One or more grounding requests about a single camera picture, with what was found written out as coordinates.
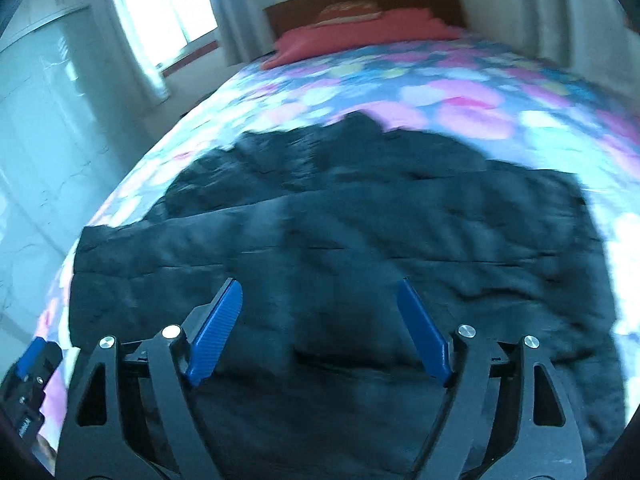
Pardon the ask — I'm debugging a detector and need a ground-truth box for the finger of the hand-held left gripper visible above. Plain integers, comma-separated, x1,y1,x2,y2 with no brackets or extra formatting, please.
12,338,64,397

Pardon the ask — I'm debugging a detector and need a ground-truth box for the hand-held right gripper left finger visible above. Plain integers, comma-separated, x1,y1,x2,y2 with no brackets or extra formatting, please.
55,277,244,480

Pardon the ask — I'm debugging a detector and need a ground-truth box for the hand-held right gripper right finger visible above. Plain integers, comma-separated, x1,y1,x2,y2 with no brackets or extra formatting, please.
396,276,587,480

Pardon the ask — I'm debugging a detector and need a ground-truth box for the black puffer jacket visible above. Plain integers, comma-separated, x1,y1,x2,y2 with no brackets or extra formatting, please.
67,111,628,480

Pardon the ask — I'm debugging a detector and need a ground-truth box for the floral bedspread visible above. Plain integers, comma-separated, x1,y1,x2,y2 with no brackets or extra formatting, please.
32,35,640,476

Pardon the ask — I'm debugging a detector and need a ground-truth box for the white wardrobe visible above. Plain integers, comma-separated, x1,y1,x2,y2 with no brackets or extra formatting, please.
0,0,166,346

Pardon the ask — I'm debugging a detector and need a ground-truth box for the white curtain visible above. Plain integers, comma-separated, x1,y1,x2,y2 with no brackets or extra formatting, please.
197,0,276,66
525,0,636,81
97,0,171,106

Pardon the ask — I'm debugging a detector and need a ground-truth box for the red pillow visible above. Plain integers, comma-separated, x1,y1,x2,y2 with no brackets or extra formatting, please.
261,8,463,70

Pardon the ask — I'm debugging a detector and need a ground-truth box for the patterned red cushion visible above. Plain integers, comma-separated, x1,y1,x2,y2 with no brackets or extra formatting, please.
314,1,385,26

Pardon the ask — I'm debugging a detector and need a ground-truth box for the window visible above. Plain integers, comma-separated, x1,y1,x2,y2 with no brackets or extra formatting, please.
102,0,221,68

